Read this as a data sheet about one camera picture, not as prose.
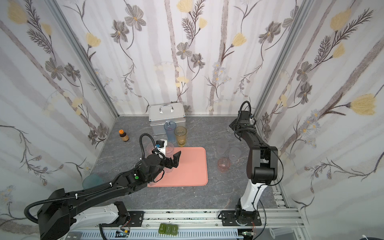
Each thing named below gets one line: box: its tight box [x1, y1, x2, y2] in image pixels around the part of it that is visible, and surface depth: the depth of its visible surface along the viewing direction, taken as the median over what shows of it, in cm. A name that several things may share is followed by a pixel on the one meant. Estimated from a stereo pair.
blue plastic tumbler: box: [164, 121, 177, 143], surface depth 102 cm
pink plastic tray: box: [147, 147, 209, 187], surface depth 92 cm
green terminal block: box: [158, 223, 179, 236], surface depth 71 cm
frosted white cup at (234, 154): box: [229, 147, 242, 162], surface depth 97 cm
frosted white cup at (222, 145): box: [216, 138, 230, 155], surface depth 100 cm
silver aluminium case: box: [148, 102, 186, 136], surface depth 103 cm
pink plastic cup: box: [217, 157, 231, 173], surface depth 94 cm
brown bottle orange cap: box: [118, 129, 129, 142], surface depth 103 cm
